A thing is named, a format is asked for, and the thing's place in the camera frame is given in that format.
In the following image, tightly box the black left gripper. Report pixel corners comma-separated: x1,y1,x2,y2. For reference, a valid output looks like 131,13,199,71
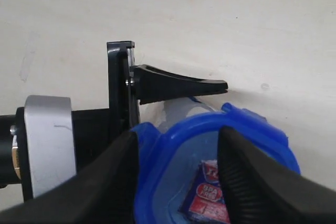
72,41,228,171

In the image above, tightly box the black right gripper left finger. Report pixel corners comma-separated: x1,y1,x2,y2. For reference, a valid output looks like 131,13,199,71
1,131,139,223

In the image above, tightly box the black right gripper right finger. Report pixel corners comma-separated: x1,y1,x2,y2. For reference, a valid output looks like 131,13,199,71
217,126,335,223

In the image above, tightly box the blue plastic snap lid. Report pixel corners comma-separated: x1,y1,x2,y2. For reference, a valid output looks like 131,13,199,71
134,103,300,223

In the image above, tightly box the clear plastic tall container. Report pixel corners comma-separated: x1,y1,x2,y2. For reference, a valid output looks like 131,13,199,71
153,97,216,133

